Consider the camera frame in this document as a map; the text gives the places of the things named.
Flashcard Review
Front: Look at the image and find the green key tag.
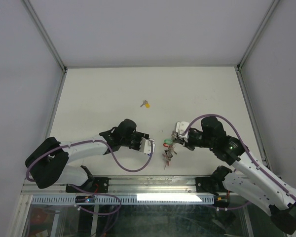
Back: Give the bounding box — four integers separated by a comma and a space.
164, 139, 173, 145

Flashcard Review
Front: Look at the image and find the metal disc with keyrings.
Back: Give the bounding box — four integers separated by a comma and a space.
162, 131, 183, 169

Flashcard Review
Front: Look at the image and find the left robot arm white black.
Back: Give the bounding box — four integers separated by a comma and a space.
25, 118, 155, 192

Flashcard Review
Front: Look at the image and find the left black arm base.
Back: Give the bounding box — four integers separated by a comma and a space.
66, 165, 110, 194

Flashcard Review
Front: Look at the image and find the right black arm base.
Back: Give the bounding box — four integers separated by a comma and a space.
195, 166, 232, 196

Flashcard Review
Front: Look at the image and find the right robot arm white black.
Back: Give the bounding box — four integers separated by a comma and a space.
174, 114, 296, 235

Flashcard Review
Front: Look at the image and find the key with yellow tag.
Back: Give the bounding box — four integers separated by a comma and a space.
140, 100, 150, 108

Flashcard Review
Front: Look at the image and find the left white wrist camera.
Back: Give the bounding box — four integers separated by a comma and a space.
139, 138, 155, 155

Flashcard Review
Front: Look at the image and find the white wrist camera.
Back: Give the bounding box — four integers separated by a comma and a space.
175, 121, 190, 141
139, 138, 155, 155

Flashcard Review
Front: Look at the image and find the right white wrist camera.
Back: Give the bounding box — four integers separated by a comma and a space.
175, 121, 190, 141

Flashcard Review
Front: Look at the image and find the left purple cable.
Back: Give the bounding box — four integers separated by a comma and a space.
26, 139, 155, 183

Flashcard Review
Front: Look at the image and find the purple cable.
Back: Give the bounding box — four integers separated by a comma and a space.
181, 114, 296, 210
26, 139, 155, 183

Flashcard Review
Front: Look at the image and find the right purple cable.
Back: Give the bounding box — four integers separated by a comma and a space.
181, 114, 296, 210

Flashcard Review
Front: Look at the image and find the aluminium rail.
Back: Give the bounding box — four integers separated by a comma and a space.
22, 174, 286, 196

